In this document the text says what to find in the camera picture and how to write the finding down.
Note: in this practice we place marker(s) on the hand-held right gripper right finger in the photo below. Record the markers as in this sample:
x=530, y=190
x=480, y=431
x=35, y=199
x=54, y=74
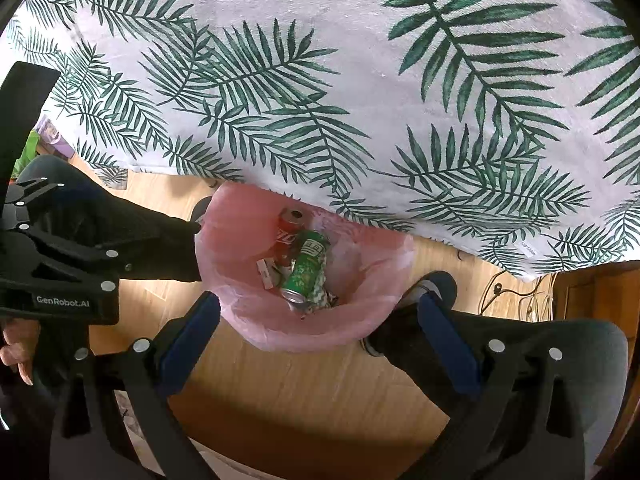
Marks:
x=445, y=340

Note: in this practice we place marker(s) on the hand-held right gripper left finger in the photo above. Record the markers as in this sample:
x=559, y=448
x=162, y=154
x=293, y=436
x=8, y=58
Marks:
x=192, y=340

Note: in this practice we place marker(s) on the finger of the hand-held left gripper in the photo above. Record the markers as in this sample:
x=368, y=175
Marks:
x=65, y=255
x=27, y=110

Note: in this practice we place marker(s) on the pink plastic bag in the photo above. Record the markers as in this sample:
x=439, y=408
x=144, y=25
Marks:
x=350, y=280

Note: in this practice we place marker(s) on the person's left hand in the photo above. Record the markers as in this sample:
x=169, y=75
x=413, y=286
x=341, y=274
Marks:
x=17, y=342

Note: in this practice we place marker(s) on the purple packet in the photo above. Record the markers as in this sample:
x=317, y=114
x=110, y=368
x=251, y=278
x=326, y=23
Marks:
x=52, y=135

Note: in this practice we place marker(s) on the green packet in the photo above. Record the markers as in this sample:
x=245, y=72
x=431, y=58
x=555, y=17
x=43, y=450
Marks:
x=27, y=152

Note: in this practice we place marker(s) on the person's right shoe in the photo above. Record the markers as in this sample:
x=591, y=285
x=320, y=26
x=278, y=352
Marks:
x=441, y=284

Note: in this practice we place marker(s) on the person's shoe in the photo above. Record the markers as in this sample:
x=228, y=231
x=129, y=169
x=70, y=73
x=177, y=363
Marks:
x=441, y=284
x=201, y=207

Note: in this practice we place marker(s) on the small white carton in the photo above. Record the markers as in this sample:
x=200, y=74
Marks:
x=266, y=273

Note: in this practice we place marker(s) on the white blanket tag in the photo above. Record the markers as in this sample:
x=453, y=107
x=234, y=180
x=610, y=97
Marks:
x=528, y=250

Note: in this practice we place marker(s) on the crumpled green white wrapper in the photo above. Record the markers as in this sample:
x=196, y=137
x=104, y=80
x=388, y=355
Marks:
x=324, y=301

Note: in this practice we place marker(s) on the green drink can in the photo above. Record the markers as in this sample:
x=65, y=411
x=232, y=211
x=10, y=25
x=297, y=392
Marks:
x=305, y=270

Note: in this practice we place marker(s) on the person's left shoe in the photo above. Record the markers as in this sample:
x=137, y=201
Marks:
x=201, y=207

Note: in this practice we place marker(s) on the red drink can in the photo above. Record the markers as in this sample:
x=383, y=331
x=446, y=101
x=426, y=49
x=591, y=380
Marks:
x=287, y=234

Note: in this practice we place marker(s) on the person's right leg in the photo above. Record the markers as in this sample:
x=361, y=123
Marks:
x=602, y=360

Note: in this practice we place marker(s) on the wooden cabinet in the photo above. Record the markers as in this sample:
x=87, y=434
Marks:
x=600, y=292

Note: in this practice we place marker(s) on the leaf print blanket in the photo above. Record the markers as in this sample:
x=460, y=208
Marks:
x=350, y=60

